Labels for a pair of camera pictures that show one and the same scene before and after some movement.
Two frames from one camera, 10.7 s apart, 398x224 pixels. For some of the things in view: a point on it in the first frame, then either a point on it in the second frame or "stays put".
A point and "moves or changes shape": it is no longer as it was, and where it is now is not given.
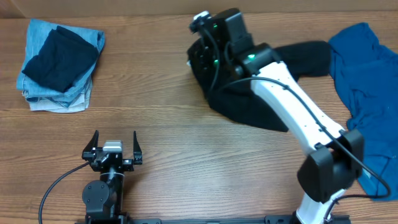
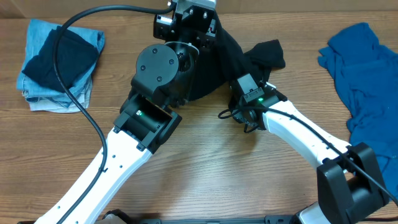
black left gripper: x=129 y=165 to x=208 y=38
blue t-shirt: x=367 y=73 stays put
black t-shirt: x=242 y=101 moves or changes shape
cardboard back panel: x=30 y=9 stays put
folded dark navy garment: x=63 y=60 stays put
